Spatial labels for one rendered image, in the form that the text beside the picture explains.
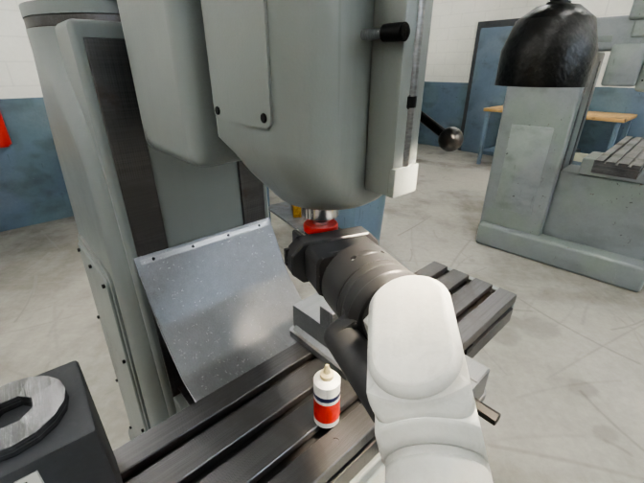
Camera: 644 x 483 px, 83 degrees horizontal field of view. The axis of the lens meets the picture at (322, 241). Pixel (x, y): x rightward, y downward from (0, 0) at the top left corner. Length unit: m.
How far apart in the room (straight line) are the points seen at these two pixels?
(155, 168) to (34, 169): 3.89
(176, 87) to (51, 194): 4.23
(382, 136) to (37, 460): 0.43
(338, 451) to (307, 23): 0.53
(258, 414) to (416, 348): 0.42
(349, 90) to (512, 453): 1.75
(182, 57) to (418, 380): 0.41
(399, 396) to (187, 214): 0.64
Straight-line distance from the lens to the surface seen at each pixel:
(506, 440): 1.96
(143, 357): 0.95
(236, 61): 0.41
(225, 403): 0.67
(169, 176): 0.77
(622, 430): 2.26
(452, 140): 0.48
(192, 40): 0.48
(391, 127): 0.36
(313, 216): 0.47
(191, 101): 0.48
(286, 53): 0.35
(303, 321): 0.73
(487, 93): 7.43
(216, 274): 0.83
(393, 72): 0.36
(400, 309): 0.29
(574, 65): 0.37
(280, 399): 0.66
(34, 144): 4.59
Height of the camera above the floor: 1.46
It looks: 26 degrees down
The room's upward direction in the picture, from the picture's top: straight up
